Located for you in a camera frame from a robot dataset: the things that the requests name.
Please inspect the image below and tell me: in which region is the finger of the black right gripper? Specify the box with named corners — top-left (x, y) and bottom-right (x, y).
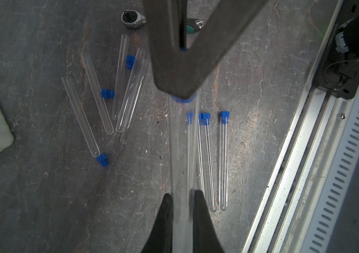
top-left (179, 1), bottom-right (267, 99)
top-left (144, 1), bottom-right (188, 95)

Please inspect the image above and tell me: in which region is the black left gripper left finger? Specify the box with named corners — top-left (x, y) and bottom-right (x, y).
top-left (141, 194), bottom-right (173, 253)

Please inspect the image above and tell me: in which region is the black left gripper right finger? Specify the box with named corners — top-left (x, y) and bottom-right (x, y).
top-left (192, 190), bottom-right (224, 253)

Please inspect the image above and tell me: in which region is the test tube with blue stopper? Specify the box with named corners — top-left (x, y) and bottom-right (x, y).
top-left (81, 52), bottom-right (114, 135)

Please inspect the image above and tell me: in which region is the open clear test tube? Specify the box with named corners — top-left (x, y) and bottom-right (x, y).
top-left (112, 34), bottom-right (130, 120)
top-left (61, 76), bottom-right (100, 158)

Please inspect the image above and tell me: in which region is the loose blue stopper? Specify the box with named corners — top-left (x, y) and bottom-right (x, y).
top-left (96, 153), bottom-right (109, 168)
top-left (101, 89), bottom-right (115, 99)
top-left (126, 55), bottom-right (135, 70)

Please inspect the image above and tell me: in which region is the green handled screwdriver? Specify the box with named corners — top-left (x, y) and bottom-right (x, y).
top-left (121, 10), bottom-right (204, 34)

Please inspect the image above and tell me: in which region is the aluminium front rail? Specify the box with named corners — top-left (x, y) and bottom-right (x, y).
top-left (243, 1), bottom-right (359, 253)

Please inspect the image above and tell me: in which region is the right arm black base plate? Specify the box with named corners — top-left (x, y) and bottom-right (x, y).
top-left (312, 1), bottom-right (359, 100)

